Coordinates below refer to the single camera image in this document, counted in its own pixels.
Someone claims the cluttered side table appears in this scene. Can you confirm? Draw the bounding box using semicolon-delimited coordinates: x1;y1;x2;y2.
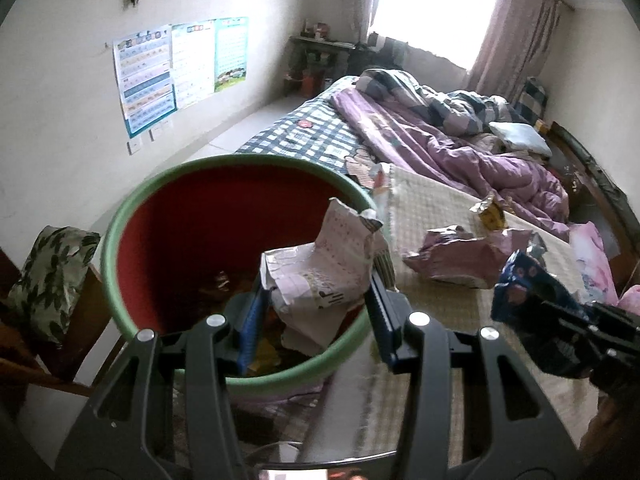
283;21;372;99

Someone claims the camouflage chair cushion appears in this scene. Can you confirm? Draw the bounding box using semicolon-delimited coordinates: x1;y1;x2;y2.
6;226;101;346

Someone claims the left blue chart poster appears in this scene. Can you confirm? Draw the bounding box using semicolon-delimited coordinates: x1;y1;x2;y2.
113;24;177;140

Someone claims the blue plaid bed sheet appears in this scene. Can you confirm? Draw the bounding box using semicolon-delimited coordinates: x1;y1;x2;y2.
236;76;376;188

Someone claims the yellow snack wrapper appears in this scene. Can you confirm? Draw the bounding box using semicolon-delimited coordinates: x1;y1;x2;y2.
470;193;508;231

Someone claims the smartphone screen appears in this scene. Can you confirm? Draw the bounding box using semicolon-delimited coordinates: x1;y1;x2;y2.
257;468;366;480

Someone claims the wall socket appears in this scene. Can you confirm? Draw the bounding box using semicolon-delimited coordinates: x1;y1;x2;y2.
127;136;143;155

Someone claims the wooden chair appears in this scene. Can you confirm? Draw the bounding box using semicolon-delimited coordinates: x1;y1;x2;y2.
0;246;126;399

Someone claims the middle white chart poster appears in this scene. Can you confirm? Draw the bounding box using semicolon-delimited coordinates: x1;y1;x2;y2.
171;20;216;110

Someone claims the green red trash bin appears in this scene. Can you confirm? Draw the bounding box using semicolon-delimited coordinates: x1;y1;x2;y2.
98;153;381;397

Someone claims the plaid grey blanket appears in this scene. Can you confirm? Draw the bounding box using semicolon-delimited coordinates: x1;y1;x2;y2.
356;67;524;136

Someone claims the plaid cushion by curtain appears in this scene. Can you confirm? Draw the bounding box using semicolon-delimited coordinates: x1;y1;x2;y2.
514;77;548;126

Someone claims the wooden headboard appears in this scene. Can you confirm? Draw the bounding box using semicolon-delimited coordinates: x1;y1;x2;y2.
547;122;639;283

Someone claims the white pillow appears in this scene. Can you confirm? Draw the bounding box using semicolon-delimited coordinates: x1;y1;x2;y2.
488;122;552;158

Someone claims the purple quilt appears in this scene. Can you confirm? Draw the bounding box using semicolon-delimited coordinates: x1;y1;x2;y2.
331;88;570;240

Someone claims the right green chart poster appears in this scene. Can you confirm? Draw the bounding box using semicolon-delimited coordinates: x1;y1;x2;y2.
215;18;248;92

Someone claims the white pink paper box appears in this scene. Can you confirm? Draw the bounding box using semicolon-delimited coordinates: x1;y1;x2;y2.
260;198;387;356

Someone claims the dark blue snack bag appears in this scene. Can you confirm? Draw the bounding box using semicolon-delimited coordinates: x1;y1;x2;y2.
490;250;590;333

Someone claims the pink curtain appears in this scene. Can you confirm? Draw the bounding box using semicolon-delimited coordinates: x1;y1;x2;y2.
468;0;572;101

